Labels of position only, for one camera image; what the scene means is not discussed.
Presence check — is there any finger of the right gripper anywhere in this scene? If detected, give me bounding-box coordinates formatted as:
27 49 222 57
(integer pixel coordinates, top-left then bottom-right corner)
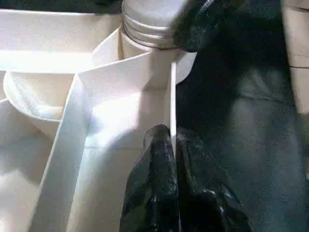
169 0 242 53

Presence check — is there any white plastic table top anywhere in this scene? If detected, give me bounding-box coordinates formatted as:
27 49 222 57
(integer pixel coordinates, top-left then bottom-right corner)
0 8 197 232

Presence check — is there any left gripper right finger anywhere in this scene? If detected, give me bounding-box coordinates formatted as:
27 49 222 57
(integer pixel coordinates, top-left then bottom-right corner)
175 127 251 232

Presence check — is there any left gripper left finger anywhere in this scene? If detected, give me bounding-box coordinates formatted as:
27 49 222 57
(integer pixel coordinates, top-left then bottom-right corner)
120 124 181 232

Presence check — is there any white plastic table leg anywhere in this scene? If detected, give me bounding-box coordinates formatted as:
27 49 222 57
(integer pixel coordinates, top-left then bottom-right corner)
121 0 191 51

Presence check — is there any black mat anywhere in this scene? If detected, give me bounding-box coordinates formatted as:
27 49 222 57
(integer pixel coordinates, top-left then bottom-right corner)
0 0 305 232

